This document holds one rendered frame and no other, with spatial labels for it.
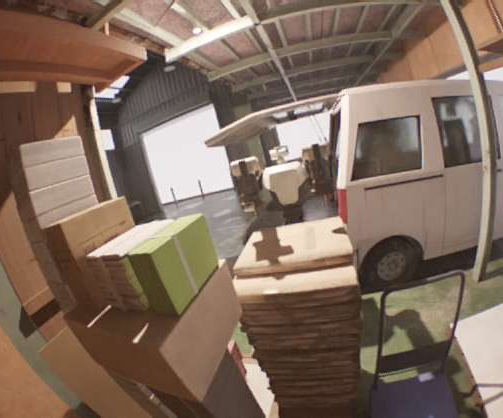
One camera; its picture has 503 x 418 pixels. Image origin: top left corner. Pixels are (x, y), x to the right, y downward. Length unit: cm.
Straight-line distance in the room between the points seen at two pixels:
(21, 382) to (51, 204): 88
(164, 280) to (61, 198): 52
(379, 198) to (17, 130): 241
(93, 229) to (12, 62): 90
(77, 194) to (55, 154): 17
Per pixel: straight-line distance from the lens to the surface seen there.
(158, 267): 45
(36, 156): 86
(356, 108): 189
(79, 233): 65
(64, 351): 125
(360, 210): 192
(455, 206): 230
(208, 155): 1140
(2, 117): 141
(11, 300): 126
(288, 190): 147
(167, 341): 46
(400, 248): 219
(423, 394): 152
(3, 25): 101
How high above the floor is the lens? 152
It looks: 14 degrees down
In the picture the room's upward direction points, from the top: 15 degrees counter-clockwise
